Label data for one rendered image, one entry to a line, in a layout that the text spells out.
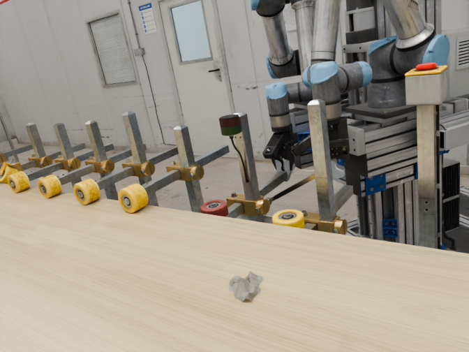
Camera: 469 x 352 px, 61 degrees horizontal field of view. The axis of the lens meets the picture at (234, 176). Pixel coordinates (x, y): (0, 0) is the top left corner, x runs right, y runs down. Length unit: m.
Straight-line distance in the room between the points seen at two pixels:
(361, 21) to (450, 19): 1.86
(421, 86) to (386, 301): 0.45
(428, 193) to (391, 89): 0.56
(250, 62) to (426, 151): 3.52
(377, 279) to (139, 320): 0.44
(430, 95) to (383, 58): 0.56
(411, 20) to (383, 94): 0.27
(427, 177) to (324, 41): 0.53
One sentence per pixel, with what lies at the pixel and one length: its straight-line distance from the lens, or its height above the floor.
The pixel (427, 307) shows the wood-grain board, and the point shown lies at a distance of 0.73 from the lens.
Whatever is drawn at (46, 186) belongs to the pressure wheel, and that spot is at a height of 0.96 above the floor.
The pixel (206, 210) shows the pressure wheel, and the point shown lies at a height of 0.91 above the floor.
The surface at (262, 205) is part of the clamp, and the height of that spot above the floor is 0.86.
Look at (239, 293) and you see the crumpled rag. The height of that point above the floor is 0.91.
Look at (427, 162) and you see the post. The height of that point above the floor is 1.02.
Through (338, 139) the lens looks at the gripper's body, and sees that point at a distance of 1.17.
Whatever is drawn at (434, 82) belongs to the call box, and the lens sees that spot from 0.93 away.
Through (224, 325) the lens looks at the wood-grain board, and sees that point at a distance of 0.72.
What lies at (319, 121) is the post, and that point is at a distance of 1.04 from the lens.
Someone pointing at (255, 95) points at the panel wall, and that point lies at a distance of 4.41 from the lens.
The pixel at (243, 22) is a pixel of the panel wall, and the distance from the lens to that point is 4.38.
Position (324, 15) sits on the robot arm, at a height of 1.37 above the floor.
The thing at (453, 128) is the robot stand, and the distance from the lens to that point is 1.52.
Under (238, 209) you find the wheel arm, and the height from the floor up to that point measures 0.85.
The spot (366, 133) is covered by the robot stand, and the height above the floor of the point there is 0.98.
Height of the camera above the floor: 1.35
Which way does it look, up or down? 19 degrees down
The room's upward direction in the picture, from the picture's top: 10 degrees counter-clockwise
